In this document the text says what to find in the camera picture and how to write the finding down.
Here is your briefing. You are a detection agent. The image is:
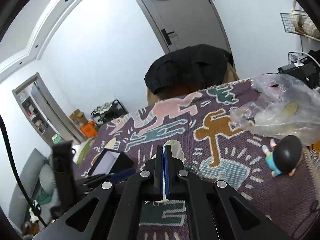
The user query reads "grey bedroom door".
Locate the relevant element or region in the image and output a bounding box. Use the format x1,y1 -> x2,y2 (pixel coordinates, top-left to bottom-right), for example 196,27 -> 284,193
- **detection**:
136,0 -> 231,54

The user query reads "grey sofa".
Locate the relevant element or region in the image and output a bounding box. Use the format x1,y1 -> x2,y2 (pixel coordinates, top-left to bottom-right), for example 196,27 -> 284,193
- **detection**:
9,149 -> 60,229

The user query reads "green floor mat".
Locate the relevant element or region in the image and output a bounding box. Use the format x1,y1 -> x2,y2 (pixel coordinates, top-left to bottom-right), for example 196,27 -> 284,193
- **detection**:
73,137 -> 95,165

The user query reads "black open gift box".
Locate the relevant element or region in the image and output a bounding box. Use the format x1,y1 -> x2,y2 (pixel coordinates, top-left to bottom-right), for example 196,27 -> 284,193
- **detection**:
88,148 -> 134,176

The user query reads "patterned purple woven blanket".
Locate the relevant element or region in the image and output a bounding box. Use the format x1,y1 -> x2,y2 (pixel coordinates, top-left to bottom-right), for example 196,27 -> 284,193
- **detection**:
75,81 -> 319,239

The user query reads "orange paper bag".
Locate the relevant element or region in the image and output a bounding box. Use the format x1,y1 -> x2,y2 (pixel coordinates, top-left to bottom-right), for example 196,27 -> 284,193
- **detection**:
80,121 -> 98,138

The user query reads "brown cardboard box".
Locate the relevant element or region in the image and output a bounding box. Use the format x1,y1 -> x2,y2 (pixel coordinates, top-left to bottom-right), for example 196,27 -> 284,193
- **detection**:
69,109 -> 88,128

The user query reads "black shoe rack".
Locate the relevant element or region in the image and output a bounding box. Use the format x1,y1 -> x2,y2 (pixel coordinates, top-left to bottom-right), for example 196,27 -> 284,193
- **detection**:
91,99 -> 128,126

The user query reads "black clothing pile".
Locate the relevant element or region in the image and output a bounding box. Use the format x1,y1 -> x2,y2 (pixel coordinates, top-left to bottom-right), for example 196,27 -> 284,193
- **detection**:
144,44 -> 233,94

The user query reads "black-haired boy figurine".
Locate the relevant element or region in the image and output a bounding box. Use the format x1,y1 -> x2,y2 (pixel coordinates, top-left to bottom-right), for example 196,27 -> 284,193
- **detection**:
261,135 -> 303,177

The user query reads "clear plastic bag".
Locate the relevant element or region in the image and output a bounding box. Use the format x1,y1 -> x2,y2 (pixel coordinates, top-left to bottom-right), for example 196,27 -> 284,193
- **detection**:
230,74 -> 319,146

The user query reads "white handbag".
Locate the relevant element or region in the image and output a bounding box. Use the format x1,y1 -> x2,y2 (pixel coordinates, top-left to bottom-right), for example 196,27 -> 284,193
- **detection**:
291,0 -> 319,39

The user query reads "black cable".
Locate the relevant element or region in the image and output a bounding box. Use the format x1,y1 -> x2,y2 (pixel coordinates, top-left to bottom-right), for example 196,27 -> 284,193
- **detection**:
0,114 -> 48,228

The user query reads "black door handle lock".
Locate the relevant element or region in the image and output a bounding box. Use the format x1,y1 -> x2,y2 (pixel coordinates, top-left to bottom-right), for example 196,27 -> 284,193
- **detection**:
161,29 -> 175,46

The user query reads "black wire wall basket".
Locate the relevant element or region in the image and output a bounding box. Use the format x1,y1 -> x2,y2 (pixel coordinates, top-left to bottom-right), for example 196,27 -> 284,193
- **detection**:
280,13 -> 319,41

